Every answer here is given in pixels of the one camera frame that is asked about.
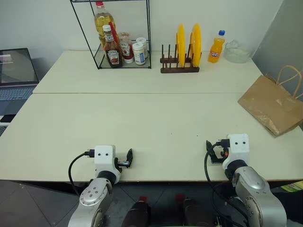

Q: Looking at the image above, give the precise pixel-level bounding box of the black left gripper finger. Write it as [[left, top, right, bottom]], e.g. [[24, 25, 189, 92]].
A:
[[125, 148, 134, 166]]

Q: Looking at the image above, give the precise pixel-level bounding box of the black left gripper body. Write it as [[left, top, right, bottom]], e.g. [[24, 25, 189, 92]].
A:
[[115, 157, 131, 169]]

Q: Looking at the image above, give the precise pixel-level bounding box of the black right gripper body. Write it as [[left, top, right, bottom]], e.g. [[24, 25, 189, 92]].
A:
[[209, 144, 229, 165]]

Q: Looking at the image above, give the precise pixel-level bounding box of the brown paper bag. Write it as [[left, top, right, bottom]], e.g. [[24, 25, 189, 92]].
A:
[[237, 65, 303, 138]]

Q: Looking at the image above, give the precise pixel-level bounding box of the dark rounded shape red top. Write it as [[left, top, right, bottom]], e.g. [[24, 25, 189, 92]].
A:
[[122, 195, 152, 227], [174, 193, 207, 227]]

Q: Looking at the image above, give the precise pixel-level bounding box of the dark wooden dish rack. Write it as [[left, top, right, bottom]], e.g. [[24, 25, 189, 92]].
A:
[[160, 44, 202, 74]]

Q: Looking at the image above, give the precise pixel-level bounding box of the green yellow packet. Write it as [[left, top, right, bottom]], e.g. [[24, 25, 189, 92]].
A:
[[280, 181, 303, 194]]

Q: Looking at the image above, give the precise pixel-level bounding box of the orange soda bottle blue cap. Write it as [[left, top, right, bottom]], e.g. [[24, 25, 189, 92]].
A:
[[207, 29, 226, 63]]

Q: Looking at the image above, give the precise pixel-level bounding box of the clear glass bowl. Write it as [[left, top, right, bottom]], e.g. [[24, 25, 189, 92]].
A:
[[224, 39, 252, 64]]

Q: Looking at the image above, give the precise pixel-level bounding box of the white mayonnaise jar blue label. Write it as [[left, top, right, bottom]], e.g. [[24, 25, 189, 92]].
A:
[[132, 42, 146, 66]]

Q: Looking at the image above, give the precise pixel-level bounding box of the yellow plate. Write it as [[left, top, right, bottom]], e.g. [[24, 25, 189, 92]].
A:
[[175, 23, 187, 68], [189, 22, 203, 67]]

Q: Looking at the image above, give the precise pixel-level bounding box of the dark Heinz sauce bottle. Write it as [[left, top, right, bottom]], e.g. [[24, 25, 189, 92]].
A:
[[102, 24, 124, 69]]

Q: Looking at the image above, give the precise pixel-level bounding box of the red squeeze ketchup bottle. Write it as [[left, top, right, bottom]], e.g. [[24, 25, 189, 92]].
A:
[[118, 31, 134, 64]]

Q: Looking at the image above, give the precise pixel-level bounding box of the black phone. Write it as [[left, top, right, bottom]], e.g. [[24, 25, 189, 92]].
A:
[[0, 113, 16, 124]]

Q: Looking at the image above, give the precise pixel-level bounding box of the cooking oil bottle red cap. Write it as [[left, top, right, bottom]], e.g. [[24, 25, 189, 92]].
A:
[[94, 1, 117, 51]]

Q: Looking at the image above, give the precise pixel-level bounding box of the grey laptop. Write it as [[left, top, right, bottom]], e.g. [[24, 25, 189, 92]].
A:
[[0, 47, 40, 117]]

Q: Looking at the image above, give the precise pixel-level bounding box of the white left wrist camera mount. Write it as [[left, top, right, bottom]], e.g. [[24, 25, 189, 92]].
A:
[[94, 144, 120, 183]]

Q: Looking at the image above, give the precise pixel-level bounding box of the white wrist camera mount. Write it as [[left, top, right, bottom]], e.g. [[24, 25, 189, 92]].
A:
[[94, 144, 120, 183], [222, 133, 250, 171]]

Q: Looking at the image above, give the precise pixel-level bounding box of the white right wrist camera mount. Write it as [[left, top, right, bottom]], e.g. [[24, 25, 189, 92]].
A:
[[222, 133, 250, 171]]

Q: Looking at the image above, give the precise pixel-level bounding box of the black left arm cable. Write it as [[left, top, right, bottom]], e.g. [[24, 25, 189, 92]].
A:
[[68, 148, 96, 197]]

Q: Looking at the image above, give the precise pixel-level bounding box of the black wire shelf rack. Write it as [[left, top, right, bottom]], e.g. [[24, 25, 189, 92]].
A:
[[70, 0, 152, 70]]

